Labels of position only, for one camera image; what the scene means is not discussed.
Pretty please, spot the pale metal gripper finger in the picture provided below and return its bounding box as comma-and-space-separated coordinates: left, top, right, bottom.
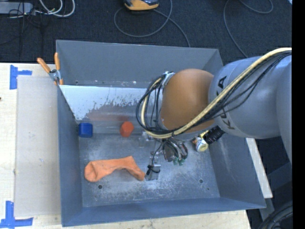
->
148, 163, 162, 174
144, 172, 160, 181

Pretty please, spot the grey metal bin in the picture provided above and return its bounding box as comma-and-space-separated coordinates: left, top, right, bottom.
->
55, 39, 267, 228

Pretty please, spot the orange cloth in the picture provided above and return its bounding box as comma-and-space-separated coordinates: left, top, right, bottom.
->
83, 155, 146, 183

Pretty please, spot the orange-red block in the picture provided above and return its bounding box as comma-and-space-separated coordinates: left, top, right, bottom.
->
119, 121, 135, 138

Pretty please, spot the blue cube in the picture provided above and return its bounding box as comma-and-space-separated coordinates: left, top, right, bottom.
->
78, 122, 93, 138

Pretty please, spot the pale wood flat board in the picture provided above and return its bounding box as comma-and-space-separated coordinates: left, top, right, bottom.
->
13, 75, 61, 218

